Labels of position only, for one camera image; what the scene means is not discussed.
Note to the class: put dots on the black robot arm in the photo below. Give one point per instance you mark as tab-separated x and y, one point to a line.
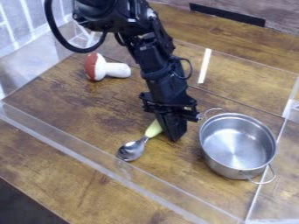
134	22

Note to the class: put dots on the stainless steel pot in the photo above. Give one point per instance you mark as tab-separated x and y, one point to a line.
238	146

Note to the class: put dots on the green handled metal spoon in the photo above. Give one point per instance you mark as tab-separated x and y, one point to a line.
132	150

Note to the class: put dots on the black strip on table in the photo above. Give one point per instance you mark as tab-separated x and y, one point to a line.
228	15

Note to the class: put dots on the red white toy mushroom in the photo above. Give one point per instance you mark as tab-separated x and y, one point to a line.
98	68

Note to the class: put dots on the clear acrylic enclosure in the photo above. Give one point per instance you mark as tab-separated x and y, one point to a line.
64	123

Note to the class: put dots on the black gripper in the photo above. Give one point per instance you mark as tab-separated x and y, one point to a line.
167	99

